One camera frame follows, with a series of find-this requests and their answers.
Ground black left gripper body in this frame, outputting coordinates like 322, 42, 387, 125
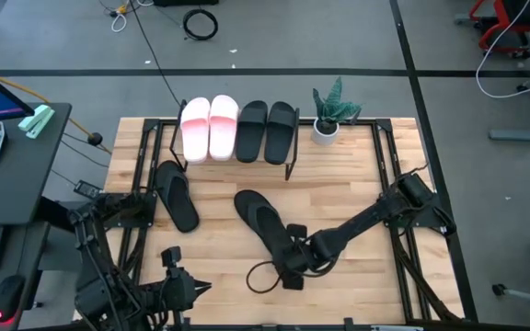
163, 267, 197, 310

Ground black metal table frame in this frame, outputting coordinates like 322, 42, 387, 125
117, 117, 478, 331

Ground mint green stapler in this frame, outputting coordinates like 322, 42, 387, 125
17, 104, 56, 140

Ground black metal shoe rack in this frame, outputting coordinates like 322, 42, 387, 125
168, 98, 301, 181

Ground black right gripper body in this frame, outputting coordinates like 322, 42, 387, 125
287, 232, 336, 277

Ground black coiled cable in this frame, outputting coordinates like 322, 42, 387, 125
182, 8, 219, 41

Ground right arm cable loop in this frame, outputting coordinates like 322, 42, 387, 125
246, 257, 340, 294

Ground long white cable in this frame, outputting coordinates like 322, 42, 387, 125
475, 0, 530, 100

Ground short white cable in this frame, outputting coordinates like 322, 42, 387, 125
110, 0, 156, 33

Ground black box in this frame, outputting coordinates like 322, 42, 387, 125
153, 0, 220, 7

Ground black power adapter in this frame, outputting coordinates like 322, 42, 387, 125
74, 179, 105, 200

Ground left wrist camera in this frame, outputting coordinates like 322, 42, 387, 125
160, 245, 183, 268

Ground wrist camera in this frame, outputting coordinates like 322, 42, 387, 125
160, 245, 183, 268
286, 223, 308, 241

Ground black mouse red light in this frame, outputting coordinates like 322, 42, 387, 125
0, 274, 27, 325

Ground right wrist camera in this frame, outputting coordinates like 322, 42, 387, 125
286, 223, 308, 241

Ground black side desk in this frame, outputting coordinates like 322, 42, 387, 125
0, 101, 73, 331

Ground grey desk leg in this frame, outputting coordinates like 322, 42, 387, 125
489, 68, 530, 143

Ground grey chair base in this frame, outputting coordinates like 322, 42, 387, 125
491, 241, 530, 309

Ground thin black floor cable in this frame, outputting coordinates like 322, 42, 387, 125
129, 0, 183, 109

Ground black slide sandal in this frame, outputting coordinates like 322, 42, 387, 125
263, 101, 297, 166
236, 99, 269, 164

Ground potted plant white pot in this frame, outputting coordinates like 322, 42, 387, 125
310, 76, 363, 147

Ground orange yellow cable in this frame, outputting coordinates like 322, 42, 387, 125
0, 71, 112, 155

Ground black flip-flop sandal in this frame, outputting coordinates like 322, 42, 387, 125
154, 159, 201, 234
233, 189, 296, 277

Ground pink white slide sandal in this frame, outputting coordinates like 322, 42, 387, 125
208, 94, 240, 162
180, 97, 212, 165

